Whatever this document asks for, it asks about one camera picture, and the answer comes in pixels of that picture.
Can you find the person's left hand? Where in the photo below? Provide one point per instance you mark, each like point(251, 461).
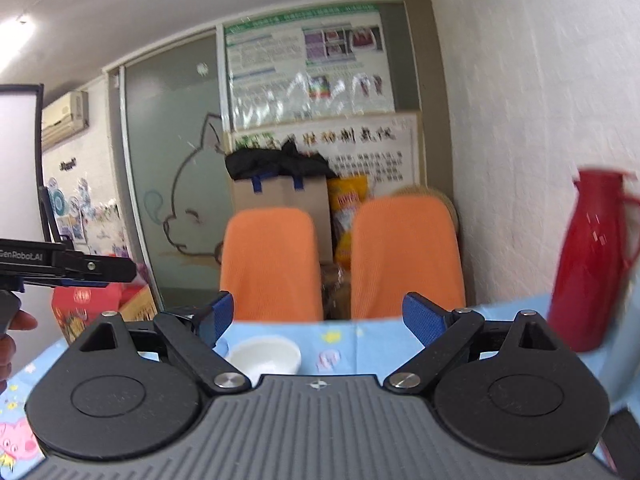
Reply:
point(22, 321)

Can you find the red thermos jug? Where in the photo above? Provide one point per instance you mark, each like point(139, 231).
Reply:
point(590, 265)

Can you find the orange chair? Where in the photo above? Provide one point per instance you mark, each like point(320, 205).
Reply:
point(407, 255)
point(272, 265)

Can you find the black panel stand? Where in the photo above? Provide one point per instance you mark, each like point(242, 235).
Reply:
point(50, 220)

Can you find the yellow snack bag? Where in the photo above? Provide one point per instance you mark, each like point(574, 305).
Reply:
point(345, 210)

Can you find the white light panel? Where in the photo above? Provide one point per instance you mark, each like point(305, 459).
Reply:
point(17, 160)

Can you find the wall stickers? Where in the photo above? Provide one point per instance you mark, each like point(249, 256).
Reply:
point(90, 215)

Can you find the red snack box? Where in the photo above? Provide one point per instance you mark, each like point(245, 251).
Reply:
point(75, 310)

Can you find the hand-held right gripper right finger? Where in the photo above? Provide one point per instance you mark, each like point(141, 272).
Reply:
point(422, 317)

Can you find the frosted glass door cat drawing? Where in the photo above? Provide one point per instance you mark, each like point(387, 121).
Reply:
point(170, 160)

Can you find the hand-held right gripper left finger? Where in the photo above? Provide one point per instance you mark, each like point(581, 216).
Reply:
point(220, 312)

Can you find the blue cartoon pig tablecloth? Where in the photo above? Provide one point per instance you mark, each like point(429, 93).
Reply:
point(340, 347)

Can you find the black cloth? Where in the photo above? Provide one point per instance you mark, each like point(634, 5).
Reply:
point(280, 162)

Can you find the white air conditioner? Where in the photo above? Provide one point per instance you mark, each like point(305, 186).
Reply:
point(62, 120)

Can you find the white ceramic bowl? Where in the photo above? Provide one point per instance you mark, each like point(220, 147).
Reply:
point(265, 357)

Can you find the wall poster in plastic film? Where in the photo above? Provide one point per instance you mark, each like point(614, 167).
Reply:
point(305, 65)

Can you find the black rectangular case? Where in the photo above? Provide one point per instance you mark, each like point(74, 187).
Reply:
point(625, 440)

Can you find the framed white text board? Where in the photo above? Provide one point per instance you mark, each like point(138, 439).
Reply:
point(370, 150)

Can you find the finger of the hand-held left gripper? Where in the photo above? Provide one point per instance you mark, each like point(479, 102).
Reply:
point(100, 270)

